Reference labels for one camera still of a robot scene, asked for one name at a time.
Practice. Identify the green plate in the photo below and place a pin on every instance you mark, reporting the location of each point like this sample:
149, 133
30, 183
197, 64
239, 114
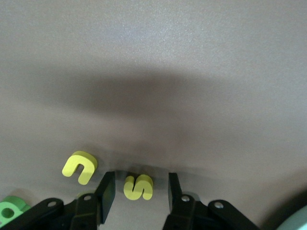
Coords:
299, 226

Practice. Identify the green letter b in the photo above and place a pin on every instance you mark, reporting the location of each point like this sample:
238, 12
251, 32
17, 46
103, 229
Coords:
16, 203

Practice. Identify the yellow letter u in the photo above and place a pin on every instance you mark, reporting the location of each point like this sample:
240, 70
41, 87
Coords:
86, 160

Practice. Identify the yellow letter s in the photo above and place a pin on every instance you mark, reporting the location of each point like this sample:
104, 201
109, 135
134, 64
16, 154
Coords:
138, 194

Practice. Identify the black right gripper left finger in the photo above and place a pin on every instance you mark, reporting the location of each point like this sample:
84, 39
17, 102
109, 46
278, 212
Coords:
105, 191

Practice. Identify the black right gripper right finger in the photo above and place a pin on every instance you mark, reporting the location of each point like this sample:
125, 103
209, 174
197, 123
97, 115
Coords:
175, 191

